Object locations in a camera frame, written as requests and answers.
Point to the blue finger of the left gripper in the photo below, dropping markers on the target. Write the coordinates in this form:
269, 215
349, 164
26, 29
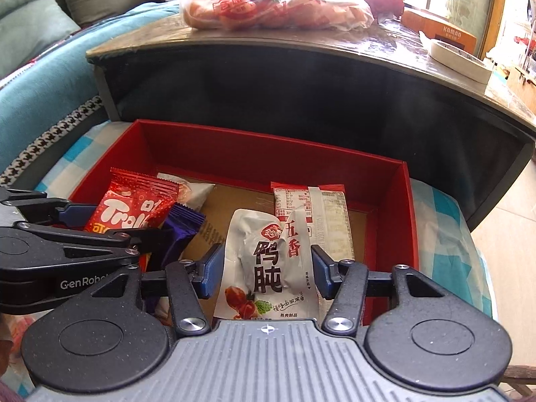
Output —
75, 215
143, 240

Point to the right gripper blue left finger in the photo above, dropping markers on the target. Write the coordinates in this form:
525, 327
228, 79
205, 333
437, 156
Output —
184, 284

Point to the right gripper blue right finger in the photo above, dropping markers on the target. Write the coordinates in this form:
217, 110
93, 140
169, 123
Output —
347, 283

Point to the purple snack packet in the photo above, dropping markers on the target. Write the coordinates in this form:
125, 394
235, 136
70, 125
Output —
178, 230

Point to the red Trolli candy packet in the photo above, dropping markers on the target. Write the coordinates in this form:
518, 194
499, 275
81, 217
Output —
133, 201

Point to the red white cracker packet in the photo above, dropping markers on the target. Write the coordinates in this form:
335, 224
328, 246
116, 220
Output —
308, 216

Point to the white duck gizzard pouch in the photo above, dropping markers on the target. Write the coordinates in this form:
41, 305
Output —
268, 269

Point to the white bread snack bag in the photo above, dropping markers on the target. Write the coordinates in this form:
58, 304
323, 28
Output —
192, 195

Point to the plastic bag of red snacks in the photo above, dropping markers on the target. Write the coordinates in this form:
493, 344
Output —
234, 15

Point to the person's left hand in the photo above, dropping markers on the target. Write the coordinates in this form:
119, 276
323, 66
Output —
6, 344

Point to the red cardboard box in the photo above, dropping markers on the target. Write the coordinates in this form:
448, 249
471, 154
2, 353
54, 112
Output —
242, 166

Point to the blue white checkered tablecloth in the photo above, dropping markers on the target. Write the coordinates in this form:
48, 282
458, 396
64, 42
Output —
435, 340

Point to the teal sofa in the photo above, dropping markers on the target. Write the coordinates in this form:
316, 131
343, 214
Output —
53, 98

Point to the dark coffee table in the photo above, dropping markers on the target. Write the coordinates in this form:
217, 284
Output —
376, 90

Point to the wooden stool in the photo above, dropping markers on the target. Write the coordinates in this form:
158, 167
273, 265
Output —
522, 379

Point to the green sofa cushion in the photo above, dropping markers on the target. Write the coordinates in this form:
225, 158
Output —
28, 28

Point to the white flat box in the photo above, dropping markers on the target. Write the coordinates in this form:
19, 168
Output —
456, 59

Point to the orange box on table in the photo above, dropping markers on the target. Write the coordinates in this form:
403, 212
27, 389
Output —
435, 27

